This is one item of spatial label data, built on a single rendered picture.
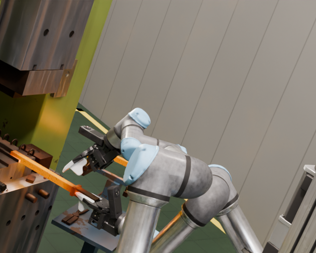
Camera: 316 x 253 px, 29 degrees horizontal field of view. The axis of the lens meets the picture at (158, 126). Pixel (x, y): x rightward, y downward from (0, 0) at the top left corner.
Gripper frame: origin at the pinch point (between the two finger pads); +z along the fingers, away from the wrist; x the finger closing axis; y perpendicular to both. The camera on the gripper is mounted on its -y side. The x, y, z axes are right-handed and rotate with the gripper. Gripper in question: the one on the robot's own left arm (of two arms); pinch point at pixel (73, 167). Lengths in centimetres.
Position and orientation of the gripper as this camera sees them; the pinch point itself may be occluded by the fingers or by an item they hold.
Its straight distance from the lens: 220.2
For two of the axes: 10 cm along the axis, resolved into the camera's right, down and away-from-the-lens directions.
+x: 4.5, -1.0, 8.9
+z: -7.0, 5.7, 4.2
